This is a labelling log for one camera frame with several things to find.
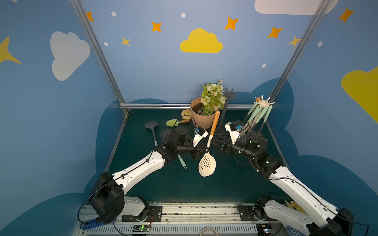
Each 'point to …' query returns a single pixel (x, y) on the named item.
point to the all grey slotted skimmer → (151, 125)
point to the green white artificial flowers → (213, 98)
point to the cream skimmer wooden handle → (207, 164)
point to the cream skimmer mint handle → (252, 117)
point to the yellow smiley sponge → (186, 114)
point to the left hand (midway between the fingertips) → (211, 148)
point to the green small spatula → (174, 123)
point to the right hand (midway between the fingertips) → (217, 136)
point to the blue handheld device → (93, 223)
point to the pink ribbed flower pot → (200, 121)
